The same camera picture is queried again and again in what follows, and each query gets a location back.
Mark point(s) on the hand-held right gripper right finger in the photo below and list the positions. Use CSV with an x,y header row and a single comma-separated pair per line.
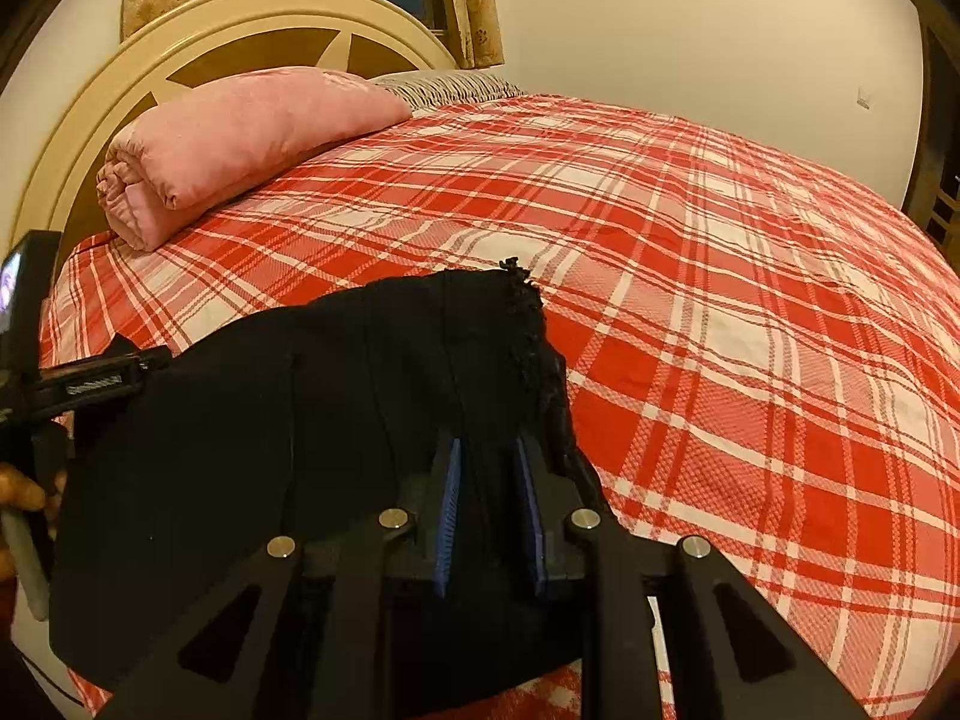
x,y
528,510

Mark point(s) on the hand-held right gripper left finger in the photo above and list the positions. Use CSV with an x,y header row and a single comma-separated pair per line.
x,y
448,510

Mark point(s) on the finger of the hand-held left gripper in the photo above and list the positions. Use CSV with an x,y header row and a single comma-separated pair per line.
x,y
94,382

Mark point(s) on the black pants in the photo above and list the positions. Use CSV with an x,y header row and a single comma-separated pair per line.
x,y
262,427

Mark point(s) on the person's left hand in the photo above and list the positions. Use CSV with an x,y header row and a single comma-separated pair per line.
x,y
19,491

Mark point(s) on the pink folded blanket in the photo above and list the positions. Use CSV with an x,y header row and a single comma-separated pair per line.
x,y
225,135

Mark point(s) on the red plaid bed sheet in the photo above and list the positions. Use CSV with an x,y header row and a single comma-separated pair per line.
x,y
712,300

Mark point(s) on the cream wooden headboard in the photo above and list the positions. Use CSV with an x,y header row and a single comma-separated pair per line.
x,y
247,19

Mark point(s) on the striped pillow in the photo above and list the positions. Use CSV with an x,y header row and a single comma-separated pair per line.
x,y
450,84

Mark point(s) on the dark wooden furniture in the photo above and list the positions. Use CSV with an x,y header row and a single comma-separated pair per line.
x,y
941,150

